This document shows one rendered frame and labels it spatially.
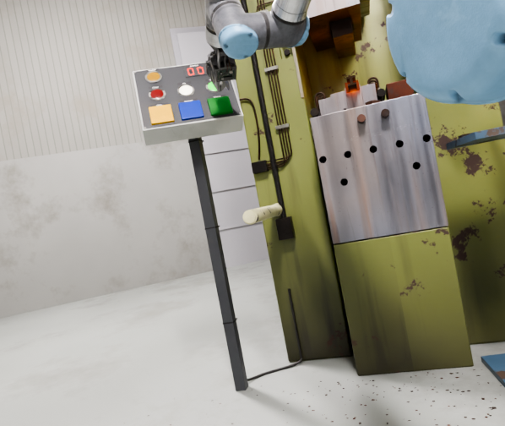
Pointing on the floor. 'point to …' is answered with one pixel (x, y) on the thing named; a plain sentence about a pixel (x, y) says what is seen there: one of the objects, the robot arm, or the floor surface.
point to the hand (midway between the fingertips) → (219, 85)
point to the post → (219, 265)
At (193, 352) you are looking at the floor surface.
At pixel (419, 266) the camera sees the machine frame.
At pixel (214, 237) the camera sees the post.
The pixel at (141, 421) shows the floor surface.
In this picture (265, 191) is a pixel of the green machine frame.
